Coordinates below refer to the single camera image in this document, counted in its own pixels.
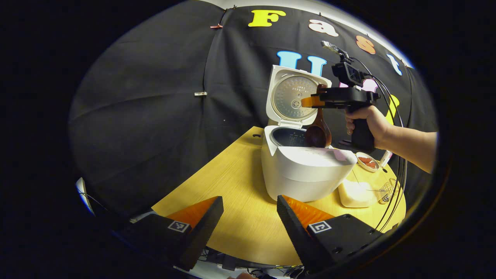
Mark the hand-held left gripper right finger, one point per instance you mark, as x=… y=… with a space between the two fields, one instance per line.
x=296 y=232

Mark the black backdrop cloth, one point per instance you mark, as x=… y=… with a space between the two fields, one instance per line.
x=155 y=116

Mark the clear plastic container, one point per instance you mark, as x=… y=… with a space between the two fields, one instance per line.
x=348 y=201

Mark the white rice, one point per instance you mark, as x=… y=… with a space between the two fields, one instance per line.
x=356 y=192

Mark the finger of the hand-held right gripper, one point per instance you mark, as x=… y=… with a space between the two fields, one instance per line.
x=310 y=101

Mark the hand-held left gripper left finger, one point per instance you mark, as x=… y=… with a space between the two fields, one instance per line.
x=201 y=228

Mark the white round plate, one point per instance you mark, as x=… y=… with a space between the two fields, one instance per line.
x=360 y=164

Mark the brown wooden spoon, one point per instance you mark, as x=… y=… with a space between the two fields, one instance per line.
x=318 y=133

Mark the white rice cooker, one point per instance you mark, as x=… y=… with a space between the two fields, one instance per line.
x=306 y=178

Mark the reddish meat piece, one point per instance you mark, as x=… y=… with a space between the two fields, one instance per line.
x=364 y=159
x=371 y=164

